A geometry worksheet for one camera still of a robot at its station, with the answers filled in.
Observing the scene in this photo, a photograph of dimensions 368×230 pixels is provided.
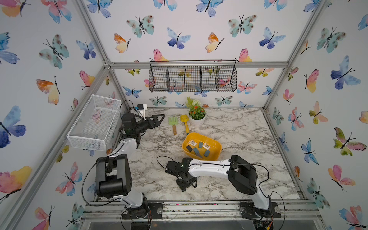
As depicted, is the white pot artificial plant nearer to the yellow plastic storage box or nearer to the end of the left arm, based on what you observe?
the yellow plastic storage box

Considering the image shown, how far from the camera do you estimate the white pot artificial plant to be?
980mm

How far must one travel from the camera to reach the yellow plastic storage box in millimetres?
952

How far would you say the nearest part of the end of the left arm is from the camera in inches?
27.0
